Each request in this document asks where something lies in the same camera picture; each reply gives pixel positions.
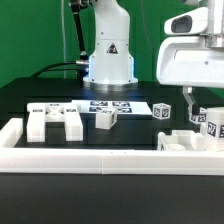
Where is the white chair seat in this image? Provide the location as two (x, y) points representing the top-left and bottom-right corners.
(157, 130), (206, 151)

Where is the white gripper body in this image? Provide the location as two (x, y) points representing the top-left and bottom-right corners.
(156, 0), (224, 88)

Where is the white tagged cube right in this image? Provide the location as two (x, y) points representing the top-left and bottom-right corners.
(189, 107), (207, 124)

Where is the white chair back frame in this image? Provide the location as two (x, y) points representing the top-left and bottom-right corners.
(26, 102), (83, 142)

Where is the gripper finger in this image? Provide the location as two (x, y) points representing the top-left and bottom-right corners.
(183, 86), (200, 115)

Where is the white tagged cube middle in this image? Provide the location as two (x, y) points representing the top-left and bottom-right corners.
(153, 103), (171, 120)

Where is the black raised platform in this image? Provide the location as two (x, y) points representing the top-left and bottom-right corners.
(0, 78), (188, 121)

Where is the black cable bundle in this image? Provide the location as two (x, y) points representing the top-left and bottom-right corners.
(31, 60), (88, 80)

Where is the white U-shaped boundary fence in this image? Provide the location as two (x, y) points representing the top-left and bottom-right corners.
(0, 118), (224, 176)

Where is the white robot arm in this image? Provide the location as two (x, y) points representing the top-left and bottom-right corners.
(70, 0), (224, 115)

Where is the white flat tag board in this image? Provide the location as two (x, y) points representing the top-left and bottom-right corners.
(72, 100), (152, 115)

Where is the white tagged cube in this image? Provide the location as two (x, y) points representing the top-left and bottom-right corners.
(189, 107), (207, 124)
(153, 103), (171, 120)

